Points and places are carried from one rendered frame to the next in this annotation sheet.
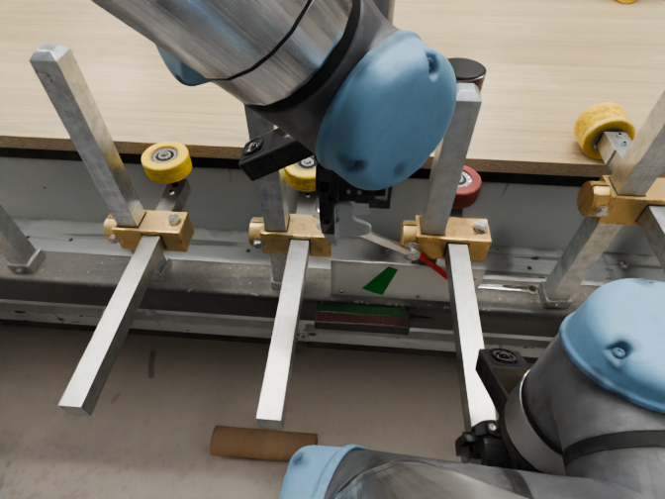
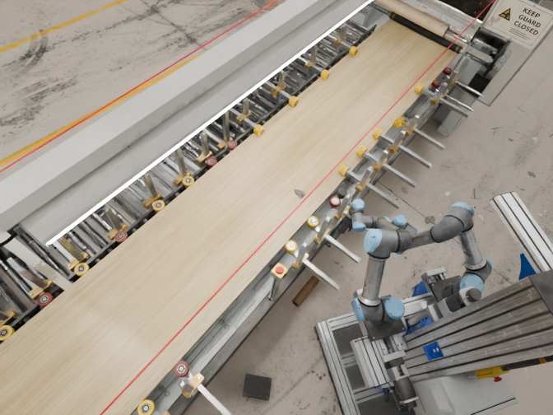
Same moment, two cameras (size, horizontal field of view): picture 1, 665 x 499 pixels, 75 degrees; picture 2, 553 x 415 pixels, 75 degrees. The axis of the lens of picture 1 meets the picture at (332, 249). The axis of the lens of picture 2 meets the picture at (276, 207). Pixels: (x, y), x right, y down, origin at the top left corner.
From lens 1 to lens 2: 220 cm
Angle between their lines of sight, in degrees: 37
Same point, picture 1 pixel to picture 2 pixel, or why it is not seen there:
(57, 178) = not seen: hidden behind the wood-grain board
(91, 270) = (285, 283)
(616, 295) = (397, 219)
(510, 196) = not seen: hidden behind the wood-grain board
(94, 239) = (259, 283)
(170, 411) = (275, 314)
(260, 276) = (311, 249)
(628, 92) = (331, 147)
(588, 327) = (398, 222)
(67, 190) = not seen: hidden behind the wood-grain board
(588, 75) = (319, 147)
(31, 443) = (256, 361)
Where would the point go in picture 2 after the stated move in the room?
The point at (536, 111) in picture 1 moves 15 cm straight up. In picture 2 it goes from (324, 169) to (328, 157)
